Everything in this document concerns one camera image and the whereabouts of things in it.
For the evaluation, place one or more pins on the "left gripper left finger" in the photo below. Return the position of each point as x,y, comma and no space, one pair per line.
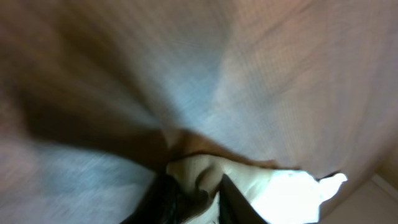
159,205

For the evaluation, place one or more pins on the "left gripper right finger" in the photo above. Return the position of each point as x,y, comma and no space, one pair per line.
233,207

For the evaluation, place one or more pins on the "white and beige garment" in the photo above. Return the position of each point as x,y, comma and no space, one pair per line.
277,195

